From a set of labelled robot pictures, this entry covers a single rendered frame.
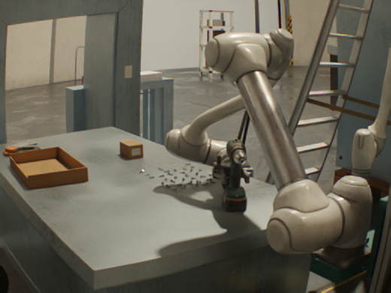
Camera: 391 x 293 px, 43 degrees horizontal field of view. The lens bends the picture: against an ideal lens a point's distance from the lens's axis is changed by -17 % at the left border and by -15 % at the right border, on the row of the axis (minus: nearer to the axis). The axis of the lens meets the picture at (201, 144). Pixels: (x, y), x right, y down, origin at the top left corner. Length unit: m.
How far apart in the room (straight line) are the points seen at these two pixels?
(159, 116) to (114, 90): 1.10
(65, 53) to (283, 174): 10.15
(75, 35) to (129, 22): 8.11
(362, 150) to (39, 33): 9.77
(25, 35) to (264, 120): 9.85
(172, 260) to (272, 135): 0.46
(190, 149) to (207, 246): 0.60
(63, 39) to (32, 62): 0.86
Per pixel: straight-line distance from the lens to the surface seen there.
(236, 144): 1.94
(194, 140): 2.18
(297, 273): 2.10
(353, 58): 3.76
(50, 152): 2.68
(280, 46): 1.86
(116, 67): 3.55
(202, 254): 1.68
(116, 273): 1.54
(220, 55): 1.75
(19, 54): 11.29
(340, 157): 4.51
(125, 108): 3.61
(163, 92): 4.53
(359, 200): 1.67
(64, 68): 11.62
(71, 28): 11.61
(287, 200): 1.58
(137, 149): 2.66
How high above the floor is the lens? 1.33
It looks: 13 degrees down
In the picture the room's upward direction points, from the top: straight up
